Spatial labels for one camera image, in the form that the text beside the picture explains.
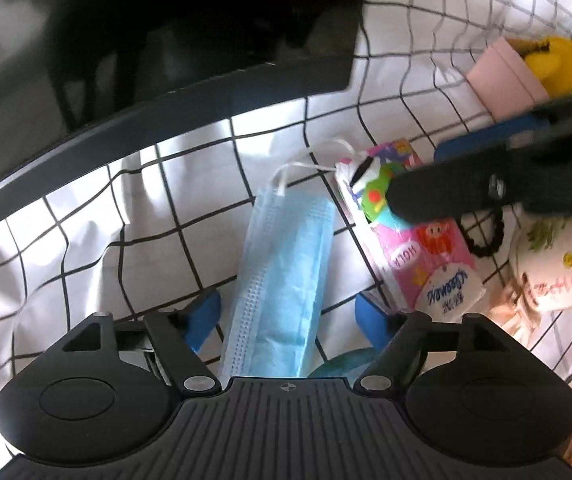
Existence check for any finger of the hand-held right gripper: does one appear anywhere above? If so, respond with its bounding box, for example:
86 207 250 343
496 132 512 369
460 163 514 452
388 132 572 251
433 87 572 163

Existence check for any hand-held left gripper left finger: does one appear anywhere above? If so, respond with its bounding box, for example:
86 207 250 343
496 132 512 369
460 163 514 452
61 289 223 395

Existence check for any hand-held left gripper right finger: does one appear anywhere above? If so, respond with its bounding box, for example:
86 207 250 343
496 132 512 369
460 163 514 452
353 291 512 393

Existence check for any cartoon print tissue packet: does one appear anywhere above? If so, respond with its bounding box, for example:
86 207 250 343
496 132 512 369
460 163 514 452
333 137 489 323

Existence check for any blue face mask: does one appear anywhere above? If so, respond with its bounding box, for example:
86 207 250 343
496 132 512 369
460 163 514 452
218 137 362 378

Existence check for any jar with green patterned lid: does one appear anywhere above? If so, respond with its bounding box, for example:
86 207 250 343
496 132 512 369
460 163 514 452
308 346 379 380

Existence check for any pink box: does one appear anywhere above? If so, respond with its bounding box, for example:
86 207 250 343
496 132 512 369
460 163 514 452
466 36 552 123

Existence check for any yellow round container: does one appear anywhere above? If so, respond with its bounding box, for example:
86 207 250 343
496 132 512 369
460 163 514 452
508 35 572 98

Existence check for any white grid tablecloth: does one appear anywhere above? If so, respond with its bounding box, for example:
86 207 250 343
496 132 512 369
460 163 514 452
0 0 572 416

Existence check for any wooden clip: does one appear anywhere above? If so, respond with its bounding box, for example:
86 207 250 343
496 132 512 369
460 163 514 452
488 280 542 338

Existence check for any clear plastic printed packet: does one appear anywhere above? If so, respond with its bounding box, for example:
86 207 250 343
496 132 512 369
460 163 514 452
508 212 572 316

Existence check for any black hair tie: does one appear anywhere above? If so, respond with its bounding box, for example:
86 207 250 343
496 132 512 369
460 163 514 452
461 207 507 258

